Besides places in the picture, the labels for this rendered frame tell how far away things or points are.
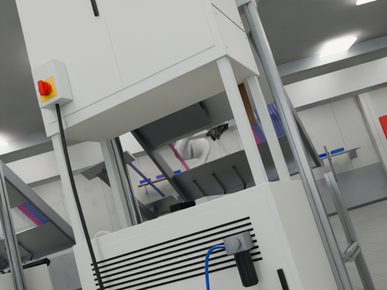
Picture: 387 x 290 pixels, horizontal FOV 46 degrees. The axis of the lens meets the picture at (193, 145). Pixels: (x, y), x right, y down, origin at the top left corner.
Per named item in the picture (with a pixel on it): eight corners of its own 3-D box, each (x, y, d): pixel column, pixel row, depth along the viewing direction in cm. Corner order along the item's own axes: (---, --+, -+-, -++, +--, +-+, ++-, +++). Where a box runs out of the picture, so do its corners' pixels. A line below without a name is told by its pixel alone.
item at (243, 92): (243, 128, 160) (215, 40, 167) (258, 122, 158) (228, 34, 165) (242, 128, 159) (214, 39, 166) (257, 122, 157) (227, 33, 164)
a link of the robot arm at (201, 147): (188, 180, 287) (177, 145, 292) (214, 173, 294) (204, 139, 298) (193, 176, 276) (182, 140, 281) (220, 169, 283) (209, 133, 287)
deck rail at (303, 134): (317, 167, 206) (315, 159, 211) (321, 166, 206) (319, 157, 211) (248, 37, 172) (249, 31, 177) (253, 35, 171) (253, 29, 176)
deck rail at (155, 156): (189, 209, 233) (191, 200, 238) (193, 208, 232) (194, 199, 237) (107, 103, 198) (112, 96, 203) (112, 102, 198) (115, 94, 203)
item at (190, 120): (152, 155, 214) (154, 148, 218) (283, 103, 188) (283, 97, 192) (112, 101, 198) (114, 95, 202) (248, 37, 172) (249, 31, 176)
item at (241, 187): (193, 208, 232) (194, 198, 238) (317, 167, 206) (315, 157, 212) (192, 206, 232) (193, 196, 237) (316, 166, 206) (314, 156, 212)
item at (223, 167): (192, 202, 234) (193, 198, 236) (315, 162, 208) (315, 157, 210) (173, 178, 224) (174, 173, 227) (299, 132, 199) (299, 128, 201)
